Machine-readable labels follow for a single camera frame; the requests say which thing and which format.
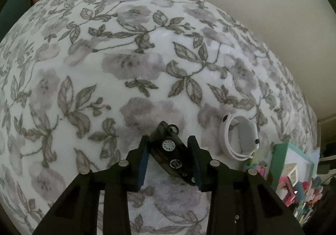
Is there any pink orange toy figure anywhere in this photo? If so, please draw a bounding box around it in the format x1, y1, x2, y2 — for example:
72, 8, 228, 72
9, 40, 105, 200
257, 160, 273, 180

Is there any coral foam piece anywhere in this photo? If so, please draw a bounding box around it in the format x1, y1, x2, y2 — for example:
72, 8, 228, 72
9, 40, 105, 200
301, 181, 313, 199

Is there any black toy car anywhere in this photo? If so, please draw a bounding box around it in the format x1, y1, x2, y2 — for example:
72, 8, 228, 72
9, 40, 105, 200
149, 120, 197, 186

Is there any grey floral blanket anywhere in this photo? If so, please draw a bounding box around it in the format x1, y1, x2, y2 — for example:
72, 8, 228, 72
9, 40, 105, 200
0, 0, 319, 235

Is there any pink curved plastic piece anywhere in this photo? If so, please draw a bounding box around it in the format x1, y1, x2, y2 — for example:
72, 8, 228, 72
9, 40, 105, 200
280, 177, 297, 206

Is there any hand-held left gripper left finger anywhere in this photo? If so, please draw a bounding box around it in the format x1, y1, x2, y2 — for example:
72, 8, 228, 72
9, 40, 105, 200
31, 135, 151, 235

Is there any white smart band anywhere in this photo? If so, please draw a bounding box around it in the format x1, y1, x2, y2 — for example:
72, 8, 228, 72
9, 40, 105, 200
219, 114, 260, 161

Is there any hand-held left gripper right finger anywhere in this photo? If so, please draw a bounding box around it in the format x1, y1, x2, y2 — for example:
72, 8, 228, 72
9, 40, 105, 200
187, 135, 306, 235

